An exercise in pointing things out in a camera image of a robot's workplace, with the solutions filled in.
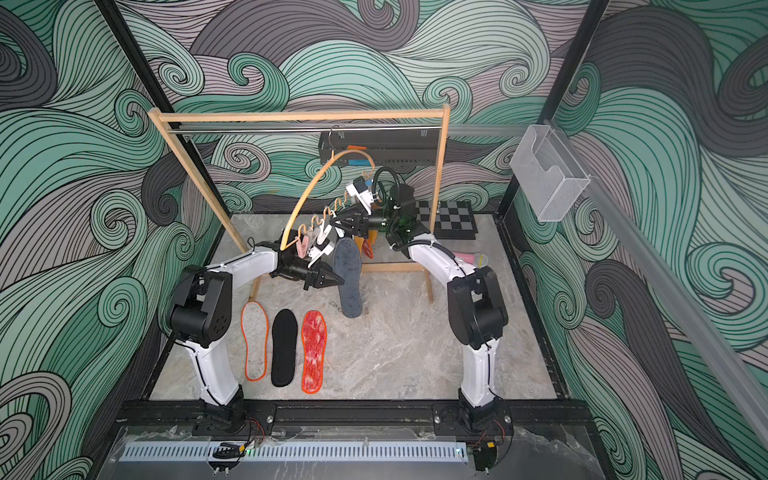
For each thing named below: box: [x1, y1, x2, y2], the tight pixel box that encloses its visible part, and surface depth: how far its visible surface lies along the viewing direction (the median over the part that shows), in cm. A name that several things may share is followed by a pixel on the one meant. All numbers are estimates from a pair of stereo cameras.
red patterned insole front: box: [240, 301, 269, 382], surface depth 87 cm
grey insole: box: [334, 237, 362, 319], surface depth 83 cm
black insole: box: [271, 309, 299, 387], surface depth 87 cm
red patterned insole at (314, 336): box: [302, 310, 327, 395], surface depth 86 cm
